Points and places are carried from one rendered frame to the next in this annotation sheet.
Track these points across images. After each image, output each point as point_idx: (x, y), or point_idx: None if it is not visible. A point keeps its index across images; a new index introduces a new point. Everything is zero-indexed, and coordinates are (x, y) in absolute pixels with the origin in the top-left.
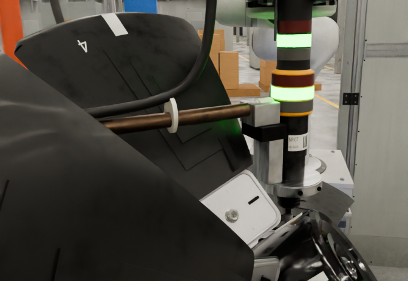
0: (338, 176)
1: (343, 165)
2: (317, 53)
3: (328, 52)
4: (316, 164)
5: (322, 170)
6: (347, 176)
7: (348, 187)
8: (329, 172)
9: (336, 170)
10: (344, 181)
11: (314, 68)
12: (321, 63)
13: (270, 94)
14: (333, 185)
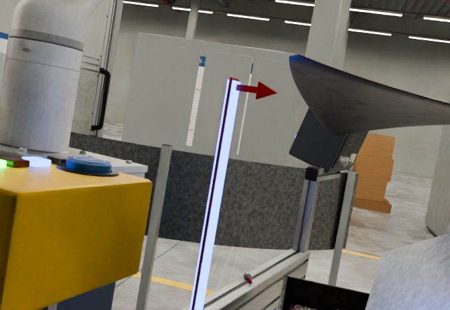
0: (116, 161)
1: (88, 152)
2: None
3: None
4: (71, 149)
5: (90, 156)
6: (122, 160)
7: (143, 171)
8: (98, 158)
9: (97, 156)
10: (133, 164)
11: None
12: None
13: (33, 22)
14: (130, 169)
